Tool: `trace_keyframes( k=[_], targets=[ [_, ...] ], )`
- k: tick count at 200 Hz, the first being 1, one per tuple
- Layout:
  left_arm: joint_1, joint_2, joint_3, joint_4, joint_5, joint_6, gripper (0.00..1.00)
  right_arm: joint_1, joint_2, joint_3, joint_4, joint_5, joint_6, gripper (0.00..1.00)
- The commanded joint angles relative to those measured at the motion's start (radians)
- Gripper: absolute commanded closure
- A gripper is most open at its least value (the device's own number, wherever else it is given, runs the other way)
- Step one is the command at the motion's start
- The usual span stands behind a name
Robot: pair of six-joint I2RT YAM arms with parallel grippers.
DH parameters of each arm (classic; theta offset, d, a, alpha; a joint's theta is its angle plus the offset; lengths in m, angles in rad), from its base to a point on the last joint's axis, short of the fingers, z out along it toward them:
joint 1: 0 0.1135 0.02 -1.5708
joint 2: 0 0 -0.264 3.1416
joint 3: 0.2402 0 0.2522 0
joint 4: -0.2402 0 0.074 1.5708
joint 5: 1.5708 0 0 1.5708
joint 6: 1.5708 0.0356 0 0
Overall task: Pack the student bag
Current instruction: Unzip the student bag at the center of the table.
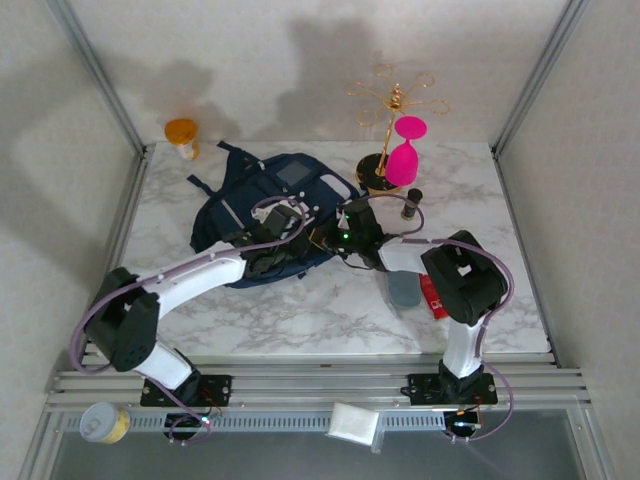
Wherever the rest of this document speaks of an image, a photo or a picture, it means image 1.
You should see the navy blue student backpack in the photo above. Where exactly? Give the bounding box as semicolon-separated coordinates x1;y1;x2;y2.
188;140;364;291

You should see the grey glasses case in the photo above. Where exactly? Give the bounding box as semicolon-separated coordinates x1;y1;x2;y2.
387;269;420;310

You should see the red packet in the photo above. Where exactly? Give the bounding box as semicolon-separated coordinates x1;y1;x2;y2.
419;272;448;320

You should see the small dark spice bottle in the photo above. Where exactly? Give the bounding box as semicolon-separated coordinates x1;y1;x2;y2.
398;188;425;221

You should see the pink wine glass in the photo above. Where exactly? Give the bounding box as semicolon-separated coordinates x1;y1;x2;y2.
384;115;430;185

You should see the orange pill bottle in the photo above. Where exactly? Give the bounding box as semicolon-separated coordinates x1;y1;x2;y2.
164;117;201;161

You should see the white plastic packet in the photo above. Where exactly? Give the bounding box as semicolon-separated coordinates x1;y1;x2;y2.
324;401;385;454

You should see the tin can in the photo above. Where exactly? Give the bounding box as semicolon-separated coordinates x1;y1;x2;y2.
79;402;131;445

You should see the gold wire glass rack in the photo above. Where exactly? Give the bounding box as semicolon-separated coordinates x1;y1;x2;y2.
344;63;451;196

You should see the aluminium rail frame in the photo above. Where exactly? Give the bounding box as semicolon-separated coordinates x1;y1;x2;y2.
44;349;594;414

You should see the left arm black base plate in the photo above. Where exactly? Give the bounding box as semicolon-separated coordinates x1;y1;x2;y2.
139;374;234;407

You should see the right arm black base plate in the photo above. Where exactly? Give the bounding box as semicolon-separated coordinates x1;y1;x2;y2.
399;372;500;406

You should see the grey slotted cable duct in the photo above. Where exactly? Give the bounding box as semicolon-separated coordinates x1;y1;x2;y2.
59;410;451;434

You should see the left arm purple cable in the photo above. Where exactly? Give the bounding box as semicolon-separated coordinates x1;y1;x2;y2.
69;196;311;446

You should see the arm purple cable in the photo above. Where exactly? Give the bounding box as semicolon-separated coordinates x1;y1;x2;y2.
367;194;516;444
69;196;311;446

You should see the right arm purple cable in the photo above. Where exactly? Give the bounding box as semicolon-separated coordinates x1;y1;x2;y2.
367;194;516;444

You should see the aluminium frame post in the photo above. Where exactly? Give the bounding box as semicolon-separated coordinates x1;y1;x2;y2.
47;0;154;159
489;0;592;160

